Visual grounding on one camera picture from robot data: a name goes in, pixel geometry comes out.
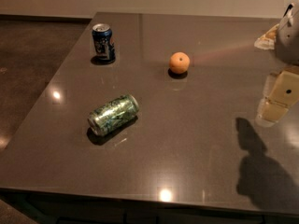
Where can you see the blue soda can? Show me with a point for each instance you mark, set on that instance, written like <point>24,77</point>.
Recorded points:
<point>103,43</point>

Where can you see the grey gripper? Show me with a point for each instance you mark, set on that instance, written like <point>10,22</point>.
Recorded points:
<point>288,41</point>

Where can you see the orange fruit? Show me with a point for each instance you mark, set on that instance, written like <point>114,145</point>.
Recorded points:
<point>179,63</point>

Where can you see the green soda can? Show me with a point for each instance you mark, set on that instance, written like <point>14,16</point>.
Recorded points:
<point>112,115</point>

